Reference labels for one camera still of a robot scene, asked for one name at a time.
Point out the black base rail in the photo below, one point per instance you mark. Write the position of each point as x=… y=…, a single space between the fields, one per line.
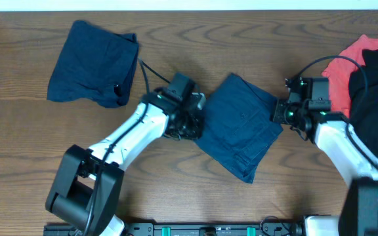
x=270 y=226

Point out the navy blue shorts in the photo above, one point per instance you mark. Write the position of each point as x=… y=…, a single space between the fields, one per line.
x=238 y=130

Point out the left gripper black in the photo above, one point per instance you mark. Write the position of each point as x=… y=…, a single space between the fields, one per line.
x=191 y=125

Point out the red garment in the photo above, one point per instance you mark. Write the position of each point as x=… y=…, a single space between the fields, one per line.
x=339 y=70

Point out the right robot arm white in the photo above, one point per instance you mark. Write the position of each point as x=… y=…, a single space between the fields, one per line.
x=332 y=133

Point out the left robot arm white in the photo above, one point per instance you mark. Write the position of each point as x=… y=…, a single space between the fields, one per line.
x=87 y=184

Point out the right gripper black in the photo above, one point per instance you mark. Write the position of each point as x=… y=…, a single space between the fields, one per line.
x=277 y=111

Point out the folded navy cloth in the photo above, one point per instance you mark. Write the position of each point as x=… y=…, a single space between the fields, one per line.
x=95 y=64

